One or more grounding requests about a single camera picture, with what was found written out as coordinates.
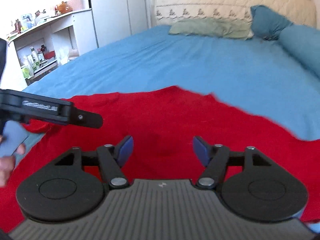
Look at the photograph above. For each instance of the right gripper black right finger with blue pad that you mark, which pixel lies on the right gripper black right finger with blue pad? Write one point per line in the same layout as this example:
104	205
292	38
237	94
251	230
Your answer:
214	158

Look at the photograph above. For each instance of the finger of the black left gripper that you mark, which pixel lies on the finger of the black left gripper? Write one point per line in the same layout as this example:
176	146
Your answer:
85	119

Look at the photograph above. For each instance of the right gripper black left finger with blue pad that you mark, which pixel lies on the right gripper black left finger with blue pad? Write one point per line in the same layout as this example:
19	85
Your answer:
111	159

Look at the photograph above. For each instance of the red knit sweater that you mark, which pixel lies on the red knit sweater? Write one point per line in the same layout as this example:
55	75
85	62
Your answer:
163	124

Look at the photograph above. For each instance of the person's left hand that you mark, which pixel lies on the person's left hand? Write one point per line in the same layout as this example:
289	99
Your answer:
7	165

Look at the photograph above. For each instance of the white shelf desk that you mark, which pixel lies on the white shelf desk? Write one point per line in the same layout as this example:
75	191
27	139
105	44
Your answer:
73	30

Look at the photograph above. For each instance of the red box on shelf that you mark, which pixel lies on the red box on shelf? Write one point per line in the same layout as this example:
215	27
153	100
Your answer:
49	54

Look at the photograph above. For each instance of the blue bed sheet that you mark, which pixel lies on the blue bed sheet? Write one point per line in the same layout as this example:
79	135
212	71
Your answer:
255	76

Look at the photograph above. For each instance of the pink basket on desk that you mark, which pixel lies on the pink basket on desk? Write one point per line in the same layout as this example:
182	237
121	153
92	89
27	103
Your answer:
75	4

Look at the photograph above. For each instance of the white grey wardrobe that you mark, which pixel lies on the white grey wardrobe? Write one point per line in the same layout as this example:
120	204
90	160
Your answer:
117	19

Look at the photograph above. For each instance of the green pillow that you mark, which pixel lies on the green pillow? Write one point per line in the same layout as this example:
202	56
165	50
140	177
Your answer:
213	27

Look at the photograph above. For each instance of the teal pillow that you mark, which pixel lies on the teal pillow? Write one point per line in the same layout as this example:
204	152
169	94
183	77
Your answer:
266	23

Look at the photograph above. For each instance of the teal folded duvet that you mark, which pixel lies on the teal folded duvet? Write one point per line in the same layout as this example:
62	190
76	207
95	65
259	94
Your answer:
302	42

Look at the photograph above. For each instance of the cream quilted headboard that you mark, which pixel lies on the cream quilted headboard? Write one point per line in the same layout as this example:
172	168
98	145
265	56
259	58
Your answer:
168	12

